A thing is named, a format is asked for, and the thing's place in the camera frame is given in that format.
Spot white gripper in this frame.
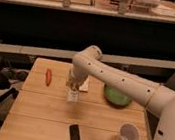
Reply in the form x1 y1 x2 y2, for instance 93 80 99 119
65 70 85 91

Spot white bottle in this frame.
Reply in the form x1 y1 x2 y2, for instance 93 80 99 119
67 89 79 103

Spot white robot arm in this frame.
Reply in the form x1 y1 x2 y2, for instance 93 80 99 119
66 45 175 140

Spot green ceramic bowl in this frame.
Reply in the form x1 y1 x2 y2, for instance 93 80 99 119
103 85 132 107

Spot white sponge block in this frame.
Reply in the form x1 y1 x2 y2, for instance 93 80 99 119
79 79 89 92

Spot orange carrot toy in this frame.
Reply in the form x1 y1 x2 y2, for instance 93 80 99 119
45 69 52 86

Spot white paper cup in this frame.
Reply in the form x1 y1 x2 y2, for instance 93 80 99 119
117 123 140 140

